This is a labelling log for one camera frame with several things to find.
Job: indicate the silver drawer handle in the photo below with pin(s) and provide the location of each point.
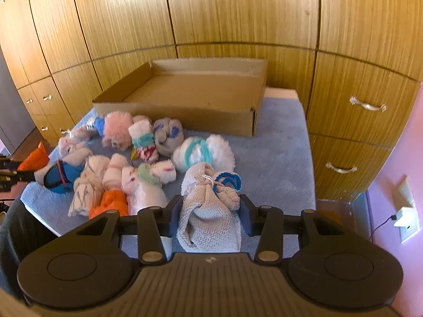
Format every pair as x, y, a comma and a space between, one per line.
354, 101
340, 170

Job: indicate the upper silver drawer handle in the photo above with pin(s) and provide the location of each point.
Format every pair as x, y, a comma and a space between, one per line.
354, 101

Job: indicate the blue towel mat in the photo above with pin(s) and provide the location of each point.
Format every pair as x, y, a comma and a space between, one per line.
275, 167

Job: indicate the pink fluffy blue sock bundle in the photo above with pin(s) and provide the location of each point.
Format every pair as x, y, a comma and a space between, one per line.
113, 128

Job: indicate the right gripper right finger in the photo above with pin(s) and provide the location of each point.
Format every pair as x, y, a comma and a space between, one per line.
266, 222

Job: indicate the white green-band spotted sock bundle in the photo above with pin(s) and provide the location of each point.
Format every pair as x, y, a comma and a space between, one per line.
143, 185

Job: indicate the orange sock bundle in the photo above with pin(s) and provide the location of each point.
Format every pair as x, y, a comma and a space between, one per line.
36, 160
111, 200

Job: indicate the grey purple sock bundle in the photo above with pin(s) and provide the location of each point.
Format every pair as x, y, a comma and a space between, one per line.
168, 135

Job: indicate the lower silver drawer handle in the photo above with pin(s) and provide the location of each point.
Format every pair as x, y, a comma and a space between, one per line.
340, 170

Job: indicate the blue grey sock bundle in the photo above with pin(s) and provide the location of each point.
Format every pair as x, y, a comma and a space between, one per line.
59, 176

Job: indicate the white leaf-print sock bundle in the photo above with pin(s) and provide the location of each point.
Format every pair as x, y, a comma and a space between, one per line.
86, 126

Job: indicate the white teal red sock bundle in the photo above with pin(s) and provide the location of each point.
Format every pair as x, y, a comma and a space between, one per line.
143, 142

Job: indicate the pale pink white sock bundle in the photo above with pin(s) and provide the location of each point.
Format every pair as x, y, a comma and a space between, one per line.
74, 140

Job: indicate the white pink-band sock bundle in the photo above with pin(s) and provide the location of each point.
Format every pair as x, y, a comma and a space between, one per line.
112, 179

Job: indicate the white zigzag sock bundle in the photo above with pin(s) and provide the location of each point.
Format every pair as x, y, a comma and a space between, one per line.
88, 188

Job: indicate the white teal fluffy sock bundle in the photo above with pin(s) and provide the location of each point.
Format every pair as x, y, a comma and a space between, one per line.
214, 150

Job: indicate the white wall outlet charger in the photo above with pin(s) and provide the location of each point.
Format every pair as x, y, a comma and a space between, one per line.
406, 216

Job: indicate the cardboard box tray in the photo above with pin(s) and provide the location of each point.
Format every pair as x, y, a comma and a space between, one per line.
216, 95

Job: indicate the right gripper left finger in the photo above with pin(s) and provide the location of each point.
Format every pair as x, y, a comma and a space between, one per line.
156, 228

